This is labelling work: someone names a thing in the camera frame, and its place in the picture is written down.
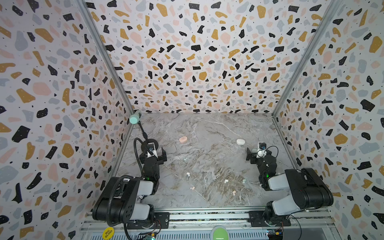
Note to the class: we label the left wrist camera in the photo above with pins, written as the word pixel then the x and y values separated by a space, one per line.
pixel 152 150

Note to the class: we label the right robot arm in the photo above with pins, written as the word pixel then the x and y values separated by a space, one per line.
pixel 307 190

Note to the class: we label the microphone on black stand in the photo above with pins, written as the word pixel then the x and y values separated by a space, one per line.
pixel 135 119

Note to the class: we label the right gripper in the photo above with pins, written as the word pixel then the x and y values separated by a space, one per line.
pixel 258 157

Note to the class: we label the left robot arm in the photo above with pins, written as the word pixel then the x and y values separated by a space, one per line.
pixel 119 202

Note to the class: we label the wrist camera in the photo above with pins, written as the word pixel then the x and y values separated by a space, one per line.
pixel 262 150
pixel 152 150

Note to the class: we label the white charging case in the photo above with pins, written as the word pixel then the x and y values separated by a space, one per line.
pixel 240 142

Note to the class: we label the pink charging case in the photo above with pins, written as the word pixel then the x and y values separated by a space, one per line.
pixel 183 139

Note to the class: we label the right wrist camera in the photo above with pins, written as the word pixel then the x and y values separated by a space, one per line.
pixel 262 150

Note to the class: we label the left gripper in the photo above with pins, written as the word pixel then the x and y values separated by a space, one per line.
pixel 152 157

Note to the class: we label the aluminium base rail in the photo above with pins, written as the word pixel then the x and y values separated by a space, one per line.
pixel 242 223

